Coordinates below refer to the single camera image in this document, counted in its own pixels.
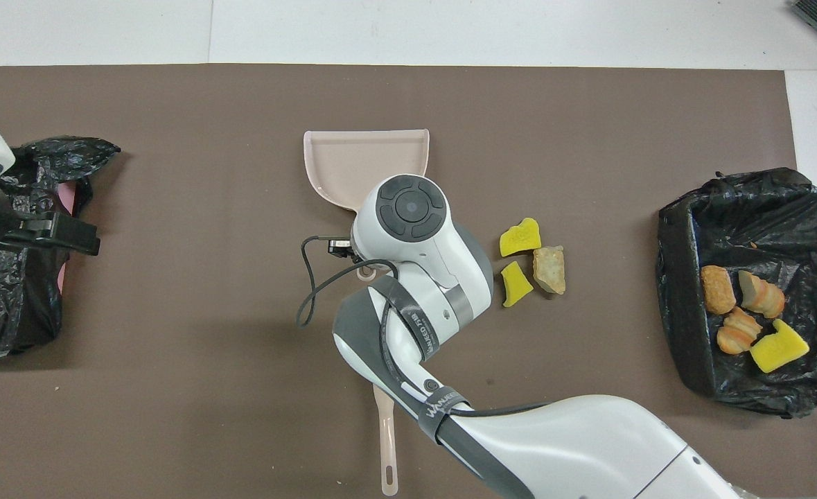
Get pale grey bread chunk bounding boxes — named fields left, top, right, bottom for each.
left=533, top=245, right=566, bottom=295

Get brown table mat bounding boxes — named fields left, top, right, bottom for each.
left=0, top=64, right=817, bottom=499

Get bin lined with black bag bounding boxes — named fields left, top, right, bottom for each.
left=656, top=167, right=817, bottom=419

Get brown bread roll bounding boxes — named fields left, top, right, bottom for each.
left=700, top=265, right=737, bottom=316

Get pale torn bread piece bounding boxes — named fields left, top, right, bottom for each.
left=737, top=270, right=787, bottom=319

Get small yellow sponge piece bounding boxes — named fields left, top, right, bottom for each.
left=500, top=261, right=534, bottom=308

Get pink bin with black bag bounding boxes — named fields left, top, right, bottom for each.
left=0, top=136, right=121, bottom=360

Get striped croissant piece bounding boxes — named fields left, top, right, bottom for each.
left=717, top=307, right=764, bottom=356

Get curved green yellow sponge piece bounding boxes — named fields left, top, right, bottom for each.
left=749, top=319, right=811, bottom=374

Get large yellow sponge piece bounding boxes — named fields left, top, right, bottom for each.
left=499, top=217, right=542, bottom=258

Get beige plastic dustpan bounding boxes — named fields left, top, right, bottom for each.
left=303, top=128, right=430, bottom=281

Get beige hand brush black bristles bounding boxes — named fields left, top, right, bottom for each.
left=372, top=385, right=400, bottom=497

